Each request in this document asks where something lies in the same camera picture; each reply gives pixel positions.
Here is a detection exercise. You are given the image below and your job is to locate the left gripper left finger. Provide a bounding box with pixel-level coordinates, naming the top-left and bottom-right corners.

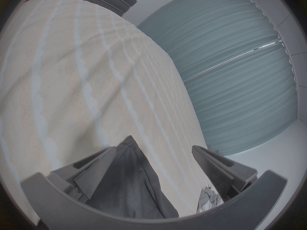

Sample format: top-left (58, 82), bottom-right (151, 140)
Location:
top-left (49, 146), bottom-right (117, 199)

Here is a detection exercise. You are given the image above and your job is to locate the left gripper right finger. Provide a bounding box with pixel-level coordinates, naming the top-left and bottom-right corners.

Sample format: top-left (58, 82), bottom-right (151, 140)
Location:
top-left (192, 145), bottom-right (258, 199)

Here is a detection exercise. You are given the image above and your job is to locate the black T-shirt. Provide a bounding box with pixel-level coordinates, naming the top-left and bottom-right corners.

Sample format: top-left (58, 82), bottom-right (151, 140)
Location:
top-left (90, 135), bottom-right (180, 219)

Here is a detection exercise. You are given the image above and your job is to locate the pile of clothes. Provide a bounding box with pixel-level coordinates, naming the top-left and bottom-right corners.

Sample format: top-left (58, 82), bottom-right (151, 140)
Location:
top-left (196, 186), bottom-right (224, 214)

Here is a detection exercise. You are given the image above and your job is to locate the grey bedside table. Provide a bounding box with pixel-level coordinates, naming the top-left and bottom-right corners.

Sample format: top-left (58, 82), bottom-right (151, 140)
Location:
top-left (207, 145), bottom-right (225, 156)

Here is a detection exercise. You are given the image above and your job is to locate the bed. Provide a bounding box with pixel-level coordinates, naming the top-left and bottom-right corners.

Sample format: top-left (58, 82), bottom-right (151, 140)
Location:
top-left (0, 0), bottom-right (224, 221)

